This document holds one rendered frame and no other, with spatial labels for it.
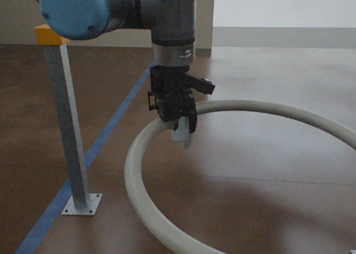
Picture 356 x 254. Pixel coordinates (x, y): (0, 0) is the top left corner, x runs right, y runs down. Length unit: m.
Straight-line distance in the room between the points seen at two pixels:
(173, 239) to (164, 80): 0.34
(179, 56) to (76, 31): 0.21
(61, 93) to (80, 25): 1.19
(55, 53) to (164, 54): 1.05
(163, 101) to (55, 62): 1.05
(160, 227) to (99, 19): 0.31
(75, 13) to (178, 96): 0.28
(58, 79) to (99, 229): 0.86
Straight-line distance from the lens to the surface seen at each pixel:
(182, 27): 0.60
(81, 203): 2.01
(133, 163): 0.54
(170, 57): 0.61
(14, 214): 2.15
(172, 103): 0.65
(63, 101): 1.68
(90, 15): 0.48
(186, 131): 0.71
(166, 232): 0.44
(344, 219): 2.14
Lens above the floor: 1.28
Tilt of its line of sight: 27 degrees down
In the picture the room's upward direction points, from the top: straight up
